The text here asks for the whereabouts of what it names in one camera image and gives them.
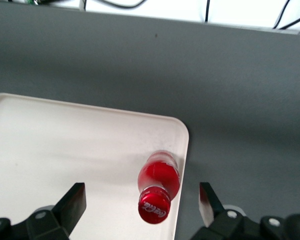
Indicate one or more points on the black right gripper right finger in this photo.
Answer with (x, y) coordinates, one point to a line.
(215, 207)

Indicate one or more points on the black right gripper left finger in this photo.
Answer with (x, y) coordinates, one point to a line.
(65, 210)

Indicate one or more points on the red coke bottle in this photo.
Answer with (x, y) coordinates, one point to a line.
(160, 180)

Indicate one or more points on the cream plastic tray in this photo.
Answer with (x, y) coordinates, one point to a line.
(65, 155)

